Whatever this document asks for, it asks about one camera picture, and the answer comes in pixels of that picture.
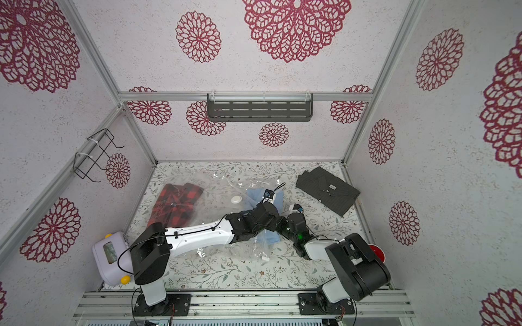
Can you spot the red black plaid shirt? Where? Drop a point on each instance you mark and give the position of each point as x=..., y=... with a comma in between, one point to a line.
x=175, y=204

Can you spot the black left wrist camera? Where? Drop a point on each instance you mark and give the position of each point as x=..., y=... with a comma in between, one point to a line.
x=269, y=194

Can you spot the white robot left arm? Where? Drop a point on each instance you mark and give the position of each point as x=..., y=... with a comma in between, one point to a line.
x=151, y=252

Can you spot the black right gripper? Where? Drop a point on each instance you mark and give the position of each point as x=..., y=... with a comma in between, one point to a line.
x=293, y=220

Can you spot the lavender toaster with yellow knobs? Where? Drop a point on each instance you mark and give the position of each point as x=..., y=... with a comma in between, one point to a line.
x=113, y=261

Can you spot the clear plastic vacuum bag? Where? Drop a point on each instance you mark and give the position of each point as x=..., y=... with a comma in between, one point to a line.
x=221, y=195

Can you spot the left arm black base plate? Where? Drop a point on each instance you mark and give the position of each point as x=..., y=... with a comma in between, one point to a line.
x=173, y=305

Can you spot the black wire wall rack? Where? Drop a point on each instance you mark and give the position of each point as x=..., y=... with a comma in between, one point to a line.
x=84, y=162

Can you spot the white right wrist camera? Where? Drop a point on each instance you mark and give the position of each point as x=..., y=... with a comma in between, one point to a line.
x=296, y=209

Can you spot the light blue shirt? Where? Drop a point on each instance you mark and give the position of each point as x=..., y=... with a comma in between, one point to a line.
x=254, y=196

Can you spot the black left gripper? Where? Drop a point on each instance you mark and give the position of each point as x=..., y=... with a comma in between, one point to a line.
x=274, y=224

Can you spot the red and white mug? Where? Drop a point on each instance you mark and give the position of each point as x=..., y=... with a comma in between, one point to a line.
x=378, y=252

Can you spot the grey slotted wall shelf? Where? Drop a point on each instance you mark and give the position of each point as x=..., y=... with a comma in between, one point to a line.
x=260, y=108

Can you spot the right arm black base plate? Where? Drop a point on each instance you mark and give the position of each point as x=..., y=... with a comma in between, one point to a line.
x=317, y=304

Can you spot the dark grey striped shirt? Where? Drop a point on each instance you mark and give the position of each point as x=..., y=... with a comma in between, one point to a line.
x=328, y=189

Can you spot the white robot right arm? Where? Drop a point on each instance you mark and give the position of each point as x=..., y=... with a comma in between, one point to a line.
x=358, y=270

